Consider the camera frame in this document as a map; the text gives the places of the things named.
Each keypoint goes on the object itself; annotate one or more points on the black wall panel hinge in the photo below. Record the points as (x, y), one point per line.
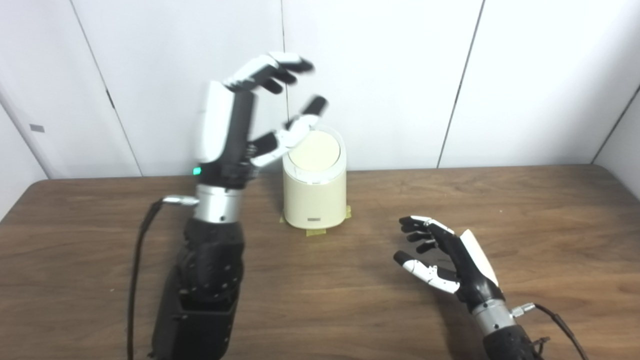
(110, 100)

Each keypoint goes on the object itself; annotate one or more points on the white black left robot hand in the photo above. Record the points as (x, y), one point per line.
(225, 130)

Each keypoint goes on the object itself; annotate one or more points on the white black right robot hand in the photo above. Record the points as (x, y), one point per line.
(470, 265)

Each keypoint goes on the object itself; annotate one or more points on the round cream bin lid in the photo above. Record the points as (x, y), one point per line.
(320, 152)

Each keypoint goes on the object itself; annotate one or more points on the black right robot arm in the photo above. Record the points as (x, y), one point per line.
(505, 335)

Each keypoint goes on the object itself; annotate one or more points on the small gray wall label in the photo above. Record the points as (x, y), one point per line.
(37, 128)

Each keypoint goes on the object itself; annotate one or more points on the cream-colored bin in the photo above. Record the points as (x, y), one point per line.
(315, 200)

